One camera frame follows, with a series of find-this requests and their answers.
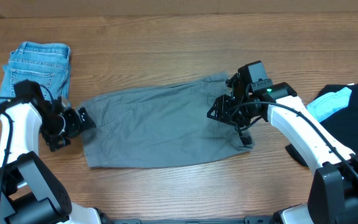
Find folded blue jeans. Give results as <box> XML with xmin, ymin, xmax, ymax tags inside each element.
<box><xmin>0</xmin><ymin>42</ymin><xmax>71</xmax><ymax>104</ymax></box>

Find grey shorts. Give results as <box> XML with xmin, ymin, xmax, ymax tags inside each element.
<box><xmin>81</xmin><ymin>73</ymin><xmax>254</xmax><ymax>168</ymax></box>

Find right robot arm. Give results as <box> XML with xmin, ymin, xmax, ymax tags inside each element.
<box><xmin>207</xmin><ymin>60</ymin><xmax>358</xmax><ymax>224</ymax></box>

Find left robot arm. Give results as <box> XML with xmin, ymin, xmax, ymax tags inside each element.
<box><xmin>0</xmin><ymin>80</ymin><xmax>102</xmax><ymax>224</ymax></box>

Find black garment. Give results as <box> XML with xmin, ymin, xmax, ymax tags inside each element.
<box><xmin>285</xmin><ymin>78</ymin><xmax>358</xmax><ymax>167</ymax></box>

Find light blue shirt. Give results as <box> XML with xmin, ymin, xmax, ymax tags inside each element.
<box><xmin>306</xmin><ymin>87</ymin><xmax>352</xmax><ymax>123</ymax></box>

